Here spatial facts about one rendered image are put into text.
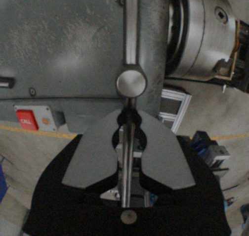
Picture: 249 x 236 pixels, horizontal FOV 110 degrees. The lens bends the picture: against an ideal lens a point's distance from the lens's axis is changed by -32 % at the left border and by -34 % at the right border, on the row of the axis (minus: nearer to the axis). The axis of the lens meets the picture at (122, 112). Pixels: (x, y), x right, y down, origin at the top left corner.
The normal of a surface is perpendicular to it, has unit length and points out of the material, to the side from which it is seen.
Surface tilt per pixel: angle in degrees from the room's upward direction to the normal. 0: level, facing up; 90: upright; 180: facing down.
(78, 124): 0
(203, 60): 30
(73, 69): 0
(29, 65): 0
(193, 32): 9
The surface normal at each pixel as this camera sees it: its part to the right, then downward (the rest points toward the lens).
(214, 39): -0.04, 0.65
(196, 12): -0.04, 0.41
